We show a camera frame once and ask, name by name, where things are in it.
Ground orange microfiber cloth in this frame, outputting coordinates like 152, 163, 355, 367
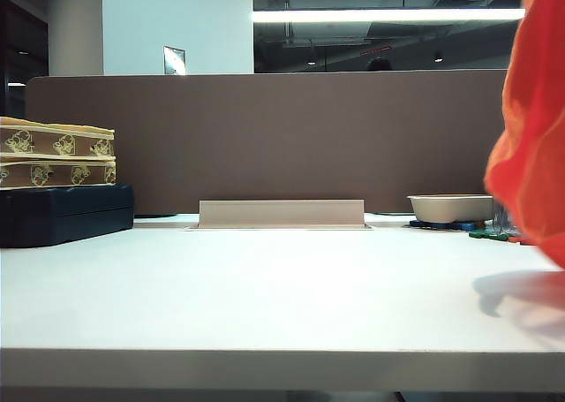
484, 0, 565, 271

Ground brown desk divider panel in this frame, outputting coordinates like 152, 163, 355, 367
25, 68, 513, 217

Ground white rectangular bowl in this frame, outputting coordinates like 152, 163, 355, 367
406, 193, 495, 224

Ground blue mat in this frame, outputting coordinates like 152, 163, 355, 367
408, 218, 487, 233

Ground white ceiling light strip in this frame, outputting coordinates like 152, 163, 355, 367
252, 7, 528, 24

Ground clear glass cup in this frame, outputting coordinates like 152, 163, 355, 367
492, 203, 516, 238

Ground dark blue plastic case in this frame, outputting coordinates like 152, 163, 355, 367
0, 183, 135, 248

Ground brown cartoon print box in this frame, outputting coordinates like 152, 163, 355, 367
0, 116, 117, 160
0, 154, 117, 191

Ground beige cable tray lid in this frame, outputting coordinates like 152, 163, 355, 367
198, 199, 366, 230

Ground silver wall plaque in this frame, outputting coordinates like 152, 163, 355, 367
162, 45, 187, 76

